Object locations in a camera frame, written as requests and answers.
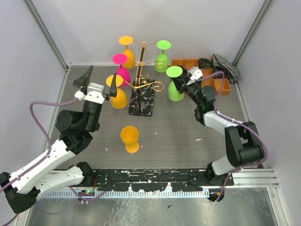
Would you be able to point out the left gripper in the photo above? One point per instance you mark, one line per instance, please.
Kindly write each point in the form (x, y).
(83, 82)

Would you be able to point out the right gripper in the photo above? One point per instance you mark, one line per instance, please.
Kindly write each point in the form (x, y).
(179, 82)

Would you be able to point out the green goblet back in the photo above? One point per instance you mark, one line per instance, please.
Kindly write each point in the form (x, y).
(173, 93)

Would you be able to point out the green goblet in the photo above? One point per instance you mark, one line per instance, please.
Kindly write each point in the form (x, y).
(173, 93)
(162, 61)

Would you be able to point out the green goblet front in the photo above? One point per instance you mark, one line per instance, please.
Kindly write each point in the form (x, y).
(162, 61)

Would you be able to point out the orange goblet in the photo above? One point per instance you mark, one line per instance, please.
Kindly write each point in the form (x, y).
(120, 101)
(126, 41)
(130, 137)

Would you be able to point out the pink plastic goblet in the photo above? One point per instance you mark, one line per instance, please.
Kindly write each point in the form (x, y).
(120, 59)

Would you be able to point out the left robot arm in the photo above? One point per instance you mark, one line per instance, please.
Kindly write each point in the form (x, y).
(27, 185)

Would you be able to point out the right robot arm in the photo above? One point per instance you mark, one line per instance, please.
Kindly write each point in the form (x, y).
(244, 147)

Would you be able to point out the black orange rolled tie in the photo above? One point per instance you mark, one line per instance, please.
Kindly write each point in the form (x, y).
(179, 63)

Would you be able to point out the dark green floral tie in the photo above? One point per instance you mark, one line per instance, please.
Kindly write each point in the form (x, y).
(205, 63)

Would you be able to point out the dark patterned rolled tie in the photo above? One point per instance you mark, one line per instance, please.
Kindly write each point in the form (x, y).
(219, 69)

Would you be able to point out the black white striped cloth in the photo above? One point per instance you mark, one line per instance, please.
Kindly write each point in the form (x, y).
(232, 72)

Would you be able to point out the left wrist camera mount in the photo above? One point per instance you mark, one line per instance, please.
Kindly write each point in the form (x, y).
(93, 92)

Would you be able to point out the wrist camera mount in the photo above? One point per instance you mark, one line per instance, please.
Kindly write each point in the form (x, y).
(194, 73)
(93, 92)

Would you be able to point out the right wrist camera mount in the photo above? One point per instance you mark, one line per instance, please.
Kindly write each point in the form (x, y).
(194, 73)

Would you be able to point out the gold wire wine glass rack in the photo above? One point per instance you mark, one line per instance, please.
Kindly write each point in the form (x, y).
(143, 89)

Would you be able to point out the grey slotted cable duct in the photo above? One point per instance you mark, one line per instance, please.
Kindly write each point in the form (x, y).
(67, 193)

